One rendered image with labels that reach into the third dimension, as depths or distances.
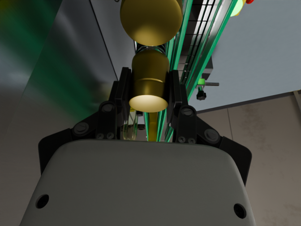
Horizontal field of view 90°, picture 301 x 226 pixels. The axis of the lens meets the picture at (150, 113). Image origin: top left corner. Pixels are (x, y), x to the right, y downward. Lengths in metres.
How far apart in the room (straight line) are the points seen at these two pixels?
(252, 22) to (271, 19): 0.05
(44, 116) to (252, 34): 0.68
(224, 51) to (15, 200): 0.74
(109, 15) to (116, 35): 0.06
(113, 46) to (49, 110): 0.31
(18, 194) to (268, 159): 2.67
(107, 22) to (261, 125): 2.62
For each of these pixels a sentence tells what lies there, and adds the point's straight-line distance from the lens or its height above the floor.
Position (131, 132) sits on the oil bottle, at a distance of 0.68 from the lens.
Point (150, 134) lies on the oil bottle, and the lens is 1.05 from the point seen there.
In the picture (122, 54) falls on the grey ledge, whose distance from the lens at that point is 0.53.
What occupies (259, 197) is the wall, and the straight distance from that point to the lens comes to 2.72.
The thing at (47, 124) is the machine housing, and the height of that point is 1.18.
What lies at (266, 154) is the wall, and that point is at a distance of 2.73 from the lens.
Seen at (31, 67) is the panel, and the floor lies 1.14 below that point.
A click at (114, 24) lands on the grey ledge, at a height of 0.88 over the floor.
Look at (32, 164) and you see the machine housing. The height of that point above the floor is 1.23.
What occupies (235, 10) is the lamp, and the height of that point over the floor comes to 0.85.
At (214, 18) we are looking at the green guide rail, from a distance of 0.42.
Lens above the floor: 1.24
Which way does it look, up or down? 23 degrees down
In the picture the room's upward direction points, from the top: 177 degrees counter-clockwise
